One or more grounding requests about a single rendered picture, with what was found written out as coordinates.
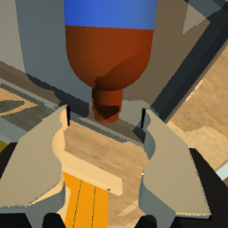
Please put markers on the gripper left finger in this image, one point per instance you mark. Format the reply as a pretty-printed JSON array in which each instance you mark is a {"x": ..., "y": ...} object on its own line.
[{"x": 32, "y": 181}]

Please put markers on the yellow bottle crate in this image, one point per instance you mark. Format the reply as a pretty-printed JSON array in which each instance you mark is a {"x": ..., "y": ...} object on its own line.
[{"x": 86, "y": 204}]

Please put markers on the dark grey rectangular tray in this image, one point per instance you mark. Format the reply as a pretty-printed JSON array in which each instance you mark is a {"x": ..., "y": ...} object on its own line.
[{"x": 189, "y": 36}]

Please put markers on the brown bottle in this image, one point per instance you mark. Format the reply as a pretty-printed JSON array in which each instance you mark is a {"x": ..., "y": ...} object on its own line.
[{"x": 108, "y": 47}]

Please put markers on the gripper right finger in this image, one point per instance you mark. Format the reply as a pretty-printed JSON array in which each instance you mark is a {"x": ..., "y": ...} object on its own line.
[{"x": 178, "y": 185}]

